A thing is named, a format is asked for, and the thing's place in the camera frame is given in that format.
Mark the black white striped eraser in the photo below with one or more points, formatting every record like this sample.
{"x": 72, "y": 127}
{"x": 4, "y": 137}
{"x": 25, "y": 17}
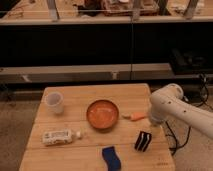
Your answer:
{"x": 143, "y": 141}

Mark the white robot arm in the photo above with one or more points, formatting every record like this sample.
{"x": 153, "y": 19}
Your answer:
{"x": 168, "y": 101}

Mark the orange bowl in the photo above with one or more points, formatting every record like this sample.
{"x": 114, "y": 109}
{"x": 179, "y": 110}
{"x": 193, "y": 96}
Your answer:
{"x": 102, "y": 114}

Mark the orange carrot toy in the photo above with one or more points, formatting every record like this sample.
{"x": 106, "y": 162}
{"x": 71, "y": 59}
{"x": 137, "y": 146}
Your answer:
{"x": 134, "y": 116}

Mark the blue sponge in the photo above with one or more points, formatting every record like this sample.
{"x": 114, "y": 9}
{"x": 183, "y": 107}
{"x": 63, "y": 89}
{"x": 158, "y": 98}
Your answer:
{"x": 112, "y": 160}

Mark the white lying bottle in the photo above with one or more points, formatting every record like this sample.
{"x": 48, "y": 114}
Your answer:
{"x": 60, "y": 137}

